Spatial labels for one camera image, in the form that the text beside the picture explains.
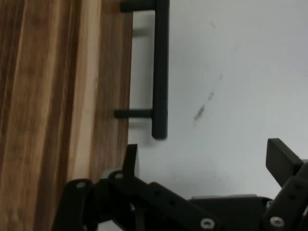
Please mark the dark wooden cabinet box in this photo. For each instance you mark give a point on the dark wooden cabinet box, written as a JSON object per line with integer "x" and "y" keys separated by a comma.
{"x": 36, "y": 96}

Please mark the light wooden drawer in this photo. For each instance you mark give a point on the light wooden drawer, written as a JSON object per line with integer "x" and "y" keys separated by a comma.
{"x": 113, "y": 72}

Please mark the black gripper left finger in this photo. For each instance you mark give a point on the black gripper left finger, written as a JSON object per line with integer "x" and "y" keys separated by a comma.
{"x": 149, "y": 204}

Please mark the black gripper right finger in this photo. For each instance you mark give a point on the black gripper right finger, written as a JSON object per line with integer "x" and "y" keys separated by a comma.
{"x": 281, "y": 158}

